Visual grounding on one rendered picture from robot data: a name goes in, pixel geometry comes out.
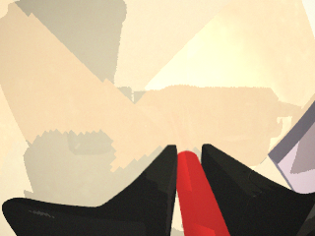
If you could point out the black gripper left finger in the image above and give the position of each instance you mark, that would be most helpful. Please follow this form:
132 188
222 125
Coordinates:
144 208

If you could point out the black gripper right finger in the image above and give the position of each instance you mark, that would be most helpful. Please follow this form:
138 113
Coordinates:
253 205

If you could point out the red peg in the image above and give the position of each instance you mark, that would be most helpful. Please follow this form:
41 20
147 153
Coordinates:
200 214

